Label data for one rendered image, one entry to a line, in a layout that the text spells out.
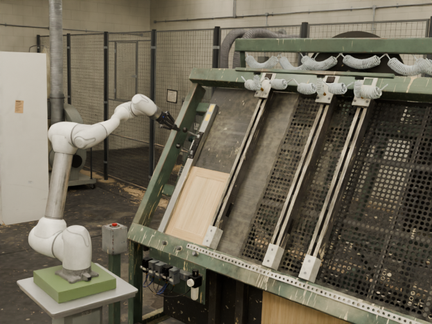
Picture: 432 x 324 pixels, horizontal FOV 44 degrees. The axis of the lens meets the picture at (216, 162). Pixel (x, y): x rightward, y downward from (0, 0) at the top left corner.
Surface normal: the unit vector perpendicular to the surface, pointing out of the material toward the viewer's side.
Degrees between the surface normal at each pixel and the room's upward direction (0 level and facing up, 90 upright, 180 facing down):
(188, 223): 60
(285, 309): 90
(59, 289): 1
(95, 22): 90
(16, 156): 90
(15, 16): 90
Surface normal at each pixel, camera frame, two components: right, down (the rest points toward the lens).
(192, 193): -0.55, -0.40
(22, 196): 0.64, 0.16
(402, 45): -0.66, 0.11
